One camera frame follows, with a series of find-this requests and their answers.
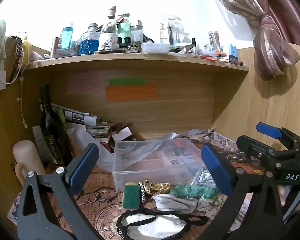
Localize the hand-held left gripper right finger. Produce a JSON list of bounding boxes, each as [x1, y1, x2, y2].
[[200, 144, 286, 240]]

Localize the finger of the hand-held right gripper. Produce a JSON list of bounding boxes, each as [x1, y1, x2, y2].
[[256, 122, 300, 147], [236, 135, 277, 165]]

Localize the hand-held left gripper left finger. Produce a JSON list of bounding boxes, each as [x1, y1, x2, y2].
[[17, 143, 100, 240]]

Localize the person's right hand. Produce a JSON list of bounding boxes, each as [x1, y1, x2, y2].
[[277, 184, 300, 212]]

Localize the silver foil packet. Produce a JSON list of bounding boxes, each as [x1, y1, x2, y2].
[[194, 167, 217, 189]]

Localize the folded newspaper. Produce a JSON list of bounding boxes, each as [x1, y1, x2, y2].
[[210, 131, 239, 153]]

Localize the green crumpled cloth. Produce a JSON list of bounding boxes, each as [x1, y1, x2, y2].
[[170, 183, 218, 200]]

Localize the stack of newspapers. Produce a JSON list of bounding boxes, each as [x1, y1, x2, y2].
[[50, 102, 115, 145]]

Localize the clock print table cover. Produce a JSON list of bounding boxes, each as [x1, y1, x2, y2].
[[7, 140, 255, 240]]

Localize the small white cardboard box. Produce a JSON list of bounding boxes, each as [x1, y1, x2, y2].
[[111, 126, 133, 143]]

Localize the dark wine bottle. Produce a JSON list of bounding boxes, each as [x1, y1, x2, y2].
[[39, 84, 71, 167]]

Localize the grey white crumpled cloth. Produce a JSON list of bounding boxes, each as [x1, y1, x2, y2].
[[152, 194, 200, 212]]

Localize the green and yellow sponge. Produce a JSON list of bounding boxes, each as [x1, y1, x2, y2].
[[123, 182, 140, 210]]

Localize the beige thermos mug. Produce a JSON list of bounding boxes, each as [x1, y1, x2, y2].
[[13, 140, 46, 184]]

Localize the clear plastic storage box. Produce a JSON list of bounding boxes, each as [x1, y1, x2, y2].
[[112, 137, 208, 193]]

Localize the black beaded hair clip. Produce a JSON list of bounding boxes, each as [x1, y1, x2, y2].
[[139, 184, 147, 203]]

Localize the pink sticky note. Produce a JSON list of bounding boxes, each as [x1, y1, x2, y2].
[[68, 72, 100, 94]]

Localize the orange sticky note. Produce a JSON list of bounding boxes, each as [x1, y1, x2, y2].
[[105, 85, 158, 102]]

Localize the small blue box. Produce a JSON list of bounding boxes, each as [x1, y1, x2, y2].
[[228, 44, 238, 62]]

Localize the white cloth with black trim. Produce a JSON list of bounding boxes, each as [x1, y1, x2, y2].
[[116, 209, 208, 240]]

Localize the green sticky note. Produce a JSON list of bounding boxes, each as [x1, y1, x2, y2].
[[109, 78, 146, 85]]

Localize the glass jar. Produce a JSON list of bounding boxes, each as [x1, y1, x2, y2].
[[204, 31, 223, 54]]

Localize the pink curtain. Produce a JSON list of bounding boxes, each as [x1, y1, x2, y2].
[[204, 0, 300, 82]]

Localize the wooden shelf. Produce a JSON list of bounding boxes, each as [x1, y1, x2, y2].
[[22, 51, 249, 77]]

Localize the glass bottle of blue beads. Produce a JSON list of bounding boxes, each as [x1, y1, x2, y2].
[[79, 23, 100, 55]]

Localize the blue liquid plastic bottle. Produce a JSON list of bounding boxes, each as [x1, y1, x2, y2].
[[61, 27, 74, 50]]

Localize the clear glass bottle with label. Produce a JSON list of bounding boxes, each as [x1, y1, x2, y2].
[[99, 5, 119, 50]]

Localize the round clear plastic container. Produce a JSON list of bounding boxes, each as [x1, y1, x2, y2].
[[141, 42, 170, 54]]

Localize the clear tool blister pack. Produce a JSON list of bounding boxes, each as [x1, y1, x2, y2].
[[160, 15, 188, 46]]

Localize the mint green pump bottle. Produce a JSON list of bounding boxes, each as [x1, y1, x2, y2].
[[117, 12, 131, 43]]

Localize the clear bottle with silver cap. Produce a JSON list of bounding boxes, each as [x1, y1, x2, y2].
[[130, 20, 144, 44]]

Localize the gold chain jewellery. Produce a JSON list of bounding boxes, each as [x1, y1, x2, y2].
[[139, 179, 171, 194]]

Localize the white hanging cable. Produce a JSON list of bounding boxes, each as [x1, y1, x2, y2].
[[17, 62, 28, 128]]

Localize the black patterned strap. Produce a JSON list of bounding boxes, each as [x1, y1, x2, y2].
[[5, 35, 23, 87]]

